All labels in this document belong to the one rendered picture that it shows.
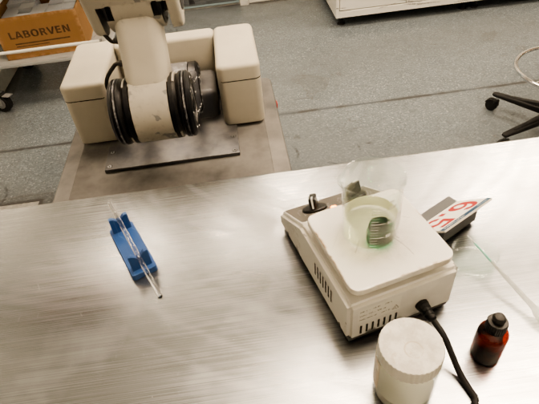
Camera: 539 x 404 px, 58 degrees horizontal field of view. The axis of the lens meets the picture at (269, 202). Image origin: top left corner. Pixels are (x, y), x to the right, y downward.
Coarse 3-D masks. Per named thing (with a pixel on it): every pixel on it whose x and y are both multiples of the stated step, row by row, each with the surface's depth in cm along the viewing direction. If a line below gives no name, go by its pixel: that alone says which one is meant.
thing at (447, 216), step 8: (464, 200) 66; (472, 200) 64; (480, 200) 63; (448, 208) 66; (456, 208) 64; (464, 208) 63; (440, 216) 64; (448, 216) 63; (456, 216) 61; (432, 224) 63; (440, 224) 61
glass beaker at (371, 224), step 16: (368, 160) 50; (384, 160) 50; (352, 176) 51; (368, 176) 51; (384, 176) 51; (400, 176) 49; (352, 192) 46; (368, 192) 53; (384, 192) 52; (400, 192) 46; (352, 208) 48; (368, 208) 47; (384, 208) 47; (400, 208) 49; (352, 224) 49; (368, 224) 48; (384, 224) 48; (352, 240) 51; (368, 240) 50; (384, 240) 50
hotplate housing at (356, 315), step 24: (288, 216) 63; (312, 240) 55; (312, 264) 57; (336, 288) 51; (384, 288) 50; (408, 288) 50; (432, 288) 52; (336, 312) 53; (360, 312) 49; (384, 312) 51; (408, 312) 53; (432, 312) 51; (360, 336) 53
